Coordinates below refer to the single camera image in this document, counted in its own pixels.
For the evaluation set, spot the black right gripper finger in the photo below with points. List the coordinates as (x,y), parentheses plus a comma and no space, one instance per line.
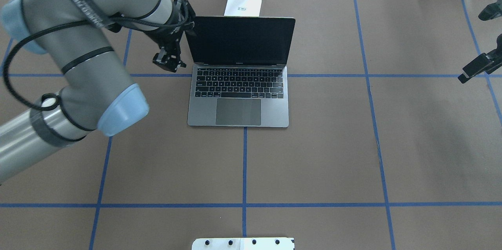
(483,63)

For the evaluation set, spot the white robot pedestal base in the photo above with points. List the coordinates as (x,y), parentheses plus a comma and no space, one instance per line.
(244,243)

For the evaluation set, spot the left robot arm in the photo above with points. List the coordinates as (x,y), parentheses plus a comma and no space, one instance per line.
(100,94)

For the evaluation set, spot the brown paper table cover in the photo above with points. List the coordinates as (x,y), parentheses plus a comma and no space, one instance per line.
(386,149)

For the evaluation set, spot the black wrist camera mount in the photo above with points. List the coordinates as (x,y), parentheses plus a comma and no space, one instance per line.
(186,15)

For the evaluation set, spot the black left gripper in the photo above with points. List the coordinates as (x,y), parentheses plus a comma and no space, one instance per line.
(168,37)

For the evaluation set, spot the grey laptop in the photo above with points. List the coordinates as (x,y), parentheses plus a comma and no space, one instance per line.
(239,76)

